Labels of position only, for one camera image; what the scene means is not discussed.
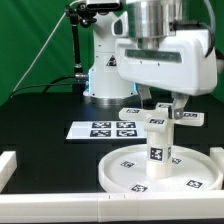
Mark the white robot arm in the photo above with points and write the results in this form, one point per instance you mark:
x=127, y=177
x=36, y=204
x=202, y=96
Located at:
x=140, y=44

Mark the white fence block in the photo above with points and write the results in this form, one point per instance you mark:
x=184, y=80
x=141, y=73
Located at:
x=8, y=164
x=217, y=155

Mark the white cross-shaped table base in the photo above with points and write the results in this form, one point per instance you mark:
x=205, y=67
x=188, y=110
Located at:
x=160, y=118

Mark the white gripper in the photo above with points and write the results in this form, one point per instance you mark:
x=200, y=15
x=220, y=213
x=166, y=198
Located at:
x=179, y=65

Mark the white marker plate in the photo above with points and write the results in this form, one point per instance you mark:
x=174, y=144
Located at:
x=106, y=130

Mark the white front fence bar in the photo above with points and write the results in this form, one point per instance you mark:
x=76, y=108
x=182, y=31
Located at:
x=106, y=207

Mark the white round table top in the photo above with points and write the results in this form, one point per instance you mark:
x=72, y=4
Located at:
x=137, y=169

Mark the white right fence block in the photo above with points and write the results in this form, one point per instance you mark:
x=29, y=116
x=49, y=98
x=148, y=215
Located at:
x=217, y=155

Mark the white left fence block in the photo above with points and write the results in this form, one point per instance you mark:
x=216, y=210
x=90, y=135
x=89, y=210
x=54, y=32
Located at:
x=8, y=164

